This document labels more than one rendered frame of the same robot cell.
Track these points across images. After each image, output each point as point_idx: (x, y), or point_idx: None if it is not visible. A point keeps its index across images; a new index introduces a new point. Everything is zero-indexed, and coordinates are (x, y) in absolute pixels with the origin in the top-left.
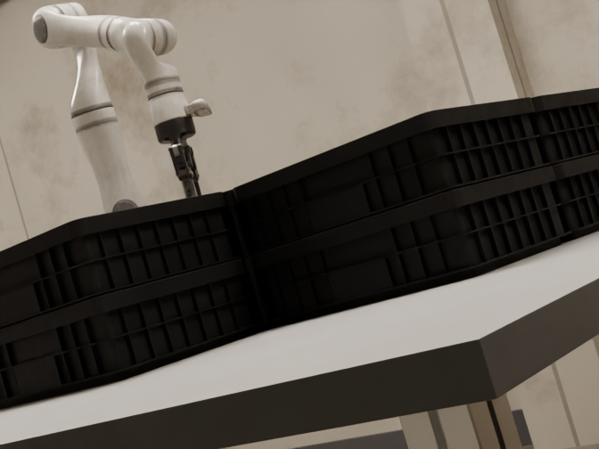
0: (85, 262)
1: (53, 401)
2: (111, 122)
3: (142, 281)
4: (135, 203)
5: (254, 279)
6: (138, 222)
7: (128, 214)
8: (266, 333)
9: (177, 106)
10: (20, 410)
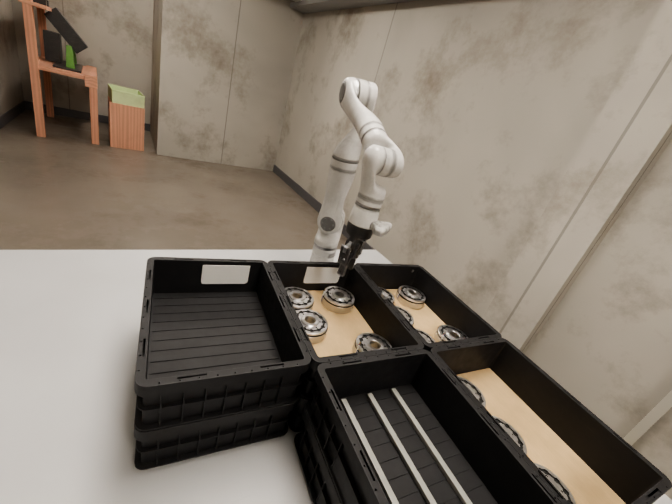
0: (138, 407)
1: (97, 446)
2: (349, 173)
3: (188, 422)
4: (335, 223)
5: (302, 407)
6: (207, 387)
7: (200, 382)
8: (266, 473)
9: (366, 221)
10: (91, 421)
